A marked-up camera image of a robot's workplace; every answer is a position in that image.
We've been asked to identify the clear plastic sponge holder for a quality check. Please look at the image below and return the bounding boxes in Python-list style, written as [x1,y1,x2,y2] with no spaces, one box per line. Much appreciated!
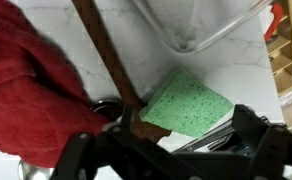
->
[130,0,274,54]

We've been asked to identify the green sponge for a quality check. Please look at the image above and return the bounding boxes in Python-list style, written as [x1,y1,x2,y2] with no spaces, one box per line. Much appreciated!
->
[138,67,234,139]

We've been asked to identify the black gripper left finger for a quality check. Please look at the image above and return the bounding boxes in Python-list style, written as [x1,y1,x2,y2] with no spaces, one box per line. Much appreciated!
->
[49,106,187,180]

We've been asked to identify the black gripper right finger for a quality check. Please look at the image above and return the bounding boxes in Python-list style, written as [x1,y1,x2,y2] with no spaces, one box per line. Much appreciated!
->
[233,103,292,180]

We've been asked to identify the small metal spoon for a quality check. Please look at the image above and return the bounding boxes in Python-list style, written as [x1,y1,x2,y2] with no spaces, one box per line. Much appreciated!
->
[89,98,124,123]

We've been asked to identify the red cloth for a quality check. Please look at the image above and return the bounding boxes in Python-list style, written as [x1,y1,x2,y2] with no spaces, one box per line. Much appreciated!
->
[0,0,112,169]

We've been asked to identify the wooden cutlery organizer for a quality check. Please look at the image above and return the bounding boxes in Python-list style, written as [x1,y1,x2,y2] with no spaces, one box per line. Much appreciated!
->
[264,0,292,98]

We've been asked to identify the red handled utensil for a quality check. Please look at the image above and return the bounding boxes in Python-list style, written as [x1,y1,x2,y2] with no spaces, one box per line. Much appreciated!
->
[264,2,284,43]

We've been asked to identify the wooden spoon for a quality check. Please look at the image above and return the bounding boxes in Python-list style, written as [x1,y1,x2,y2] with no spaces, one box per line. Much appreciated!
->
[71,0,172,143]

